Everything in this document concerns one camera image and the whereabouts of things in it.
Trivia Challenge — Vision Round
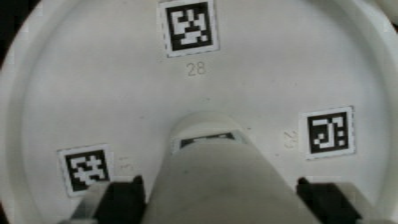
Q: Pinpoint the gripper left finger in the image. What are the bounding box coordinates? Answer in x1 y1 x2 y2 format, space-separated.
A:
57 175 146 224

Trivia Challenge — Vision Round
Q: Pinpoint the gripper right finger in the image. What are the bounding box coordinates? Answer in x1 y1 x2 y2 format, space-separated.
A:
296 177 381 224

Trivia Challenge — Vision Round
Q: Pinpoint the white cylindrical table leg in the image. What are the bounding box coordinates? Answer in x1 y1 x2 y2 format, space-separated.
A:
143 131 319 224

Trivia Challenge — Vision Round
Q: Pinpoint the white round table top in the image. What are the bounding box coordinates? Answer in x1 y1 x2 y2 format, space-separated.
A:
0 0 398 224

